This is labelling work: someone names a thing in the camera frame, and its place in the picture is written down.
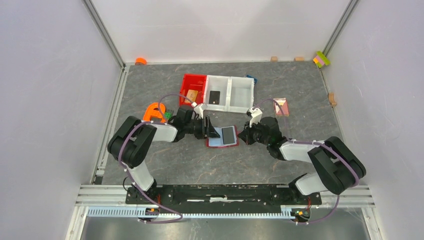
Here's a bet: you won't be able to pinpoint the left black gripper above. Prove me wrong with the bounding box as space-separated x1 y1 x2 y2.
184 115 220 140

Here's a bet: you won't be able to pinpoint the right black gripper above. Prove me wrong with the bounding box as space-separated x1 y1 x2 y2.
237 119 270 146

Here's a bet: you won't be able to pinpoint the red card holder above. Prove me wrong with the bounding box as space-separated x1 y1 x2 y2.
206 125 239 148

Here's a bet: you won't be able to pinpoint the black credit card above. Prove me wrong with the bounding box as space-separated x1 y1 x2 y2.
221 126 237 146
208 90 221 105

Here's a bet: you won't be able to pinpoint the gold striped credit card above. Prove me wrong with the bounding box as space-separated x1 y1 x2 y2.
184 89 198 103

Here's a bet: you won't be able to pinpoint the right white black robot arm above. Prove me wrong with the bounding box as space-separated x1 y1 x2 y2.
238 117 367 204

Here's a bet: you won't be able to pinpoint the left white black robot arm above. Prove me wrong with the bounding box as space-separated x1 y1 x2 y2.
107 105 221 204

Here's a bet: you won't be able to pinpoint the white two-compartment bin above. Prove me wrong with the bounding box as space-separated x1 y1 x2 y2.
203 75 255 114

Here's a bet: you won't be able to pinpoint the green toy brick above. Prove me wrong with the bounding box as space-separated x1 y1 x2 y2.
163 111 173 120

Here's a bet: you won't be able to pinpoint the red plastic bin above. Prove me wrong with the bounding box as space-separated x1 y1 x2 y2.
179 73 207 104

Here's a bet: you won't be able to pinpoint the blue object behind bin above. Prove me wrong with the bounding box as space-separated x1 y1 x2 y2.
245 74 258 85

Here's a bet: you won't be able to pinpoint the orange letter e toy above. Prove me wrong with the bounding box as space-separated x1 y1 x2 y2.
142 102 166 123

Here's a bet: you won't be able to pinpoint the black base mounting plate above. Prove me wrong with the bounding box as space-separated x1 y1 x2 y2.
146 184 322 214

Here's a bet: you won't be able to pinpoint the small wooden block right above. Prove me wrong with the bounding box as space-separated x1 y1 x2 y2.
294 56 305 62

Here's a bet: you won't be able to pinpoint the wooden arch block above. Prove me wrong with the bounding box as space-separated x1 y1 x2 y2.
328 92 338 108

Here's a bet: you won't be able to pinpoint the orange tape roll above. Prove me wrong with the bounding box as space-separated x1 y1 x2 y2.
134 57 147 65

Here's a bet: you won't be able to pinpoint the colourful stacked toy bricks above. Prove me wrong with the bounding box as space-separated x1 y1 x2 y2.
313 51 331 69

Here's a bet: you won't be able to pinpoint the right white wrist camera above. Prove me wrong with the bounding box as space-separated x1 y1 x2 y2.
246 106 263 128

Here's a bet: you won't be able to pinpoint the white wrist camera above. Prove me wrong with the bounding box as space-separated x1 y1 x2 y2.
246 106 263 128
191 102 207 119

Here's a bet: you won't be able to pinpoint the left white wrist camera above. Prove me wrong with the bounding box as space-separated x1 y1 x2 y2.
191 102 207 119

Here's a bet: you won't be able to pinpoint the aluminium frame rail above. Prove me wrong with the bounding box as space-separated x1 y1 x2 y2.
76 184 375 219

